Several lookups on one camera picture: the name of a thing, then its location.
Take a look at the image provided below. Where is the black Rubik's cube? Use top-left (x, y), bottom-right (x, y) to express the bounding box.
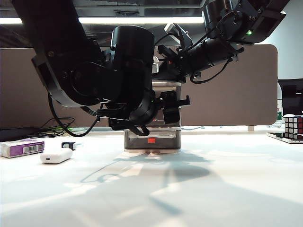
top-left (284, 114), bottom-right (303, 140)

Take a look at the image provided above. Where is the clear tape roll black cutter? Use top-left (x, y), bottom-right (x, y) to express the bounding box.
top-left (61, 141), bottom-right (83, 151)

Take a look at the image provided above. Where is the white flat device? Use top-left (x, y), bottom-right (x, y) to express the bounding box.
top-left (266, 132), bottom-right (303, 145)

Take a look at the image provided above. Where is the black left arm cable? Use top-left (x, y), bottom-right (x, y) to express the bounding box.
top-left (48, 92), bottom-right (100, 138)

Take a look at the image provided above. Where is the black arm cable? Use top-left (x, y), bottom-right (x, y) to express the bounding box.
top-left (189, 55), bottom-right (239, 84)
top-left (48, 92), bottom-right (100, 138)

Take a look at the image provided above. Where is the white plastic drawer cabinet frame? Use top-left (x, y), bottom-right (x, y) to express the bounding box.
top-left (123, 80), bottom-right (183, 154)

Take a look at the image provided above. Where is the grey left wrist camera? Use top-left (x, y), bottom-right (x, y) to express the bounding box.
top-left (151, 55), bottom-right (160, 74)

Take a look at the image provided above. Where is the brown desk divider panel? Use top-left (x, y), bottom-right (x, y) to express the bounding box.
top-left (0, 44), bottom-right (278, 130)

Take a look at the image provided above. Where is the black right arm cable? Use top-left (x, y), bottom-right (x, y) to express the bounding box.
top-left (189, 55), bottom-right (239, 84)

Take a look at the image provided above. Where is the long ceiling light strip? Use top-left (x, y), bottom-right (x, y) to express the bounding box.
top-left (0, 16), bottom-right (205, 25)

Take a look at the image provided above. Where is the purple white tissue pack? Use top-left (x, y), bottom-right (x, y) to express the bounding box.
top-left (0, 139), bottom-right (45, 158)

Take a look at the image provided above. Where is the white earphone case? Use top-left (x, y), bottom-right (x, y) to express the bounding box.
top-left (39, 148), bottom-right (73, 165)

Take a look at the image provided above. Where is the black cable tangle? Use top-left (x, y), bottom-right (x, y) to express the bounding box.
top-left (30, 117), bottom-right (75, 139)

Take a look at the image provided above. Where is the black office chair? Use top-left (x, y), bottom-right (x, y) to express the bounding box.
top-left (277, 79), bottom-right (303, 116)

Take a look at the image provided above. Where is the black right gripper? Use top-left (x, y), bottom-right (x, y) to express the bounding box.
top-left (158, 44), bottom-right (202, 82)

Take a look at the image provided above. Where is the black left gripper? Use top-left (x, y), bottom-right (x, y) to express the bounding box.
top-left (96, 91), bottom-right (191, 131)

